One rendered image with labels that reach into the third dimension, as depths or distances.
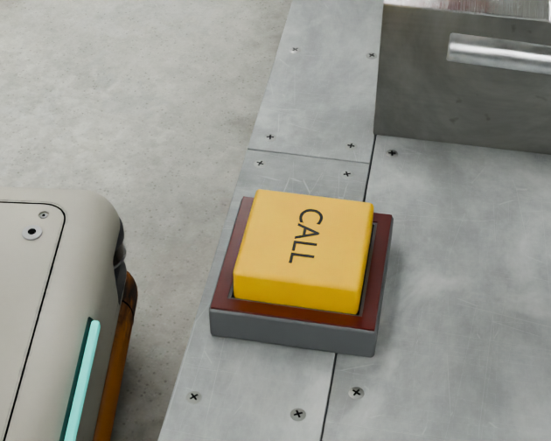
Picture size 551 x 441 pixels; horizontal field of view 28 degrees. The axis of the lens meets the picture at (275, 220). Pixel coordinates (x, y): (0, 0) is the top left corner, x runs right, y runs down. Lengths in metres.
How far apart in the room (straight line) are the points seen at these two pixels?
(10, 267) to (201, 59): 0.86
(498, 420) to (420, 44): 0.21
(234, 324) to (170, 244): 1.18
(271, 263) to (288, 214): 0.03
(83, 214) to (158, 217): 0.40
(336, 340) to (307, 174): 0.13
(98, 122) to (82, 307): 0.72
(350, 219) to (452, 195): 0.09
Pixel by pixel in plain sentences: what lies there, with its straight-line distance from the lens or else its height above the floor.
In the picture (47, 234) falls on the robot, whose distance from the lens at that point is 1.34.
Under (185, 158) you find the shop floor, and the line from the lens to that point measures 1.85.
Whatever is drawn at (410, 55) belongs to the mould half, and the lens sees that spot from 0.61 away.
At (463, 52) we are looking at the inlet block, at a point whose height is 0.94.
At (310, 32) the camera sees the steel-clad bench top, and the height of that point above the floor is 0.80.
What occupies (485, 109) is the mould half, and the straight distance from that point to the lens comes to 0.63.
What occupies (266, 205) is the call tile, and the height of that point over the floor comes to 0.84.
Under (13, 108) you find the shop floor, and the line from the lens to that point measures 2.00.
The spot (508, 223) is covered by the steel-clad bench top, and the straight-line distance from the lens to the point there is 0.60.
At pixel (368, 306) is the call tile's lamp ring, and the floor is 0.82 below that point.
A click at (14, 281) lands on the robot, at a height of 0.28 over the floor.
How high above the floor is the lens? 1.21
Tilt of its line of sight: 44 degrees down
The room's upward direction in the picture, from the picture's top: straight up
